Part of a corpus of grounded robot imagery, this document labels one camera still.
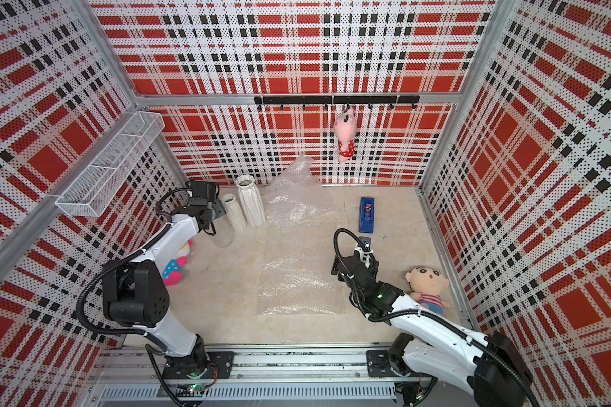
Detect clear glass vase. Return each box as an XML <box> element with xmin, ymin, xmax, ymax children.
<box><xmin>212</xmin><ymin>201</ymin><xmax>234</xmax><ymax>249</ymax></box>

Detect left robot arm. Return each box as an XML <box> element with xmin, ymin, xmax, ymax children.
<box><xmin>102</xmin><ymin>181</ymin><xmax>226</xmax><ymax>364</ymax></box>

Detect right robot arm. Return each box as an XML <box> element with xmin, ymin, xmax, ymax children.
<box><xmin>331</xmin><ymin>243</ymin><xmax>539</xmax><ymax>406</ymax></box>

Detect crumpled bubble wrap pile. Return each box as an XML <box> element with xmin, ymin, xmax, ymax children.
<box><xmin>271</xmin><ymin>154</ymin><xmax>317</xmax><ymax>189</ymax></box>

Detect short white ribbed vase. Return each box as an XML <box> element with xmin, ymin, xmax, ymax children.
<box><xmin>222</xmin><ymin>193</ymin><xmax>247</xmax><ymax>232</ymax></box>

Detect tall white ribbed vase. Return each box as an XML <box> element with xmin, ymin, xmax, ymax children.
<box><xmin>235</xmin><ymin>175</ymin><xmax>266</xmax><ymax>227</ymax></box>

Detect doll head plush toy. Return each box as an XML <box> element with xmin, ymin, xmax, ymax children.
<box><xmin>405</xmin><ymin>267</ymin><xmax>451</xmax><ymax>315</ymax></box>

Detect owl plush toy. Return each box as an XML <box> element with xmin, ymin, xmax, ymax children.
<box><xmin>161</xmin><ymin>240</ymin><xmax>193</xmax><ymax>286</ymax></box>

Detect blue box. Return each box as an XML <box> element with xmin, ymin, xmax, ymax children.
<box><xmin>358</xmin><ymin>197</ymin><xmax>375</xmax><ymax>234</ymax></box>

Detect pink hanging plush toy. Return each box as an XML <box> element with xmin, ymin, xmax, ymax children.
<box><xmin>334</xmin><ymin>108</ymin><xmax>357</xmax><ymax>163</ymax></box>

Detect clear wall shelf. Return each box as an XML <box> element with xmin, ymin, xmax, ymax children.
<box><xmin>55</xmin><ymin>110</ymin><xmax>164</xmax><ymax>217</ymax></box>

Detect metal base rail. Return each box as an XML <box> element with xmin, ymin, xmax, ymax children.
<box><xmin>80</xmin><ymin>343</ymin><xmax>455</xmax><ymax>406</ymax></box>

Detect black hook rail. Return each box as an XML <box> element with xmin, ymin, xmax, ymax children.
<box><xmin>254</xmin><ymin>94</ymin><xmax>421</xmax><ymax>107</ymax></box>

